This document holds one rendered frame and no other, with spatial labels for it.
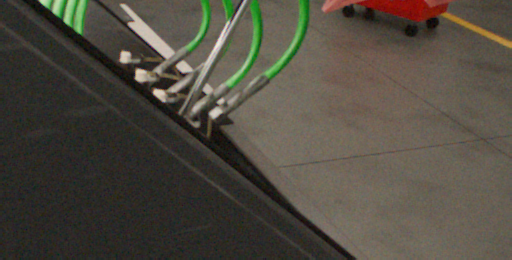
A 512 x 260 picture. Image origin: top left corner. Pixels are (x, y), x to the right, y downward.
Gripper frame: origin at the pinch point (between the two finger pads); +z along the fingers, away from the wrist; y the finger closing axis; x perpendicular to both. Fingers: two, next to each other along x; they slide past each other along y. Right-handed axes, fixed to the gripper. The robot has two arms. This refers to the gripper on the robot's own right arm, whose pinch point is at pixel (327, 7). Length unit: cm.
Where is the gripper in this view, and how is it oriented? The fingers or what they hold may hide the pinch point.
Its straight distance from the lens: 107.0
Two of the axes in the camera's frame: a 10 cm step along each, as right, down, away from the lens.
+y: -6.7, -6.0, -4.4
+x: 1.4, 4.8, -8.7
